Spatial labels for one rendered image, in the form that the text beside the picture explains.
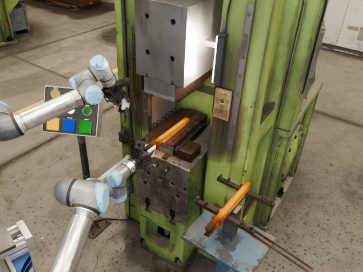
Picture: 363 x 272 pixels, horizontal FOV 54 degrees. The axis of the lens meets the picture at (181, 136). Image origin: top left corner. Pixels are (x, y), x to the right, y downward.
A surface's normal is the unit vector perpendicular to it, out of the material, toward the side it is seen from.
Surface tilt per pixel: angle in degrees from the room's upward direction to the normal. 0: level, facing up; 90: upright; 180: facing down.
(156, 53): 90
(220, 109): 90
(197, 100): 90
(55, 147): 0
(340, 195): 0
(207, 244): 0
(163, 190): 90
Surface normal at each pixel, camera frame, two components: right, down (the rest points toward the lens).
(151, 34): -0.52, 0.46
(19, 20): 0.74, 0.40
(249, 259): 0.04, -0.83
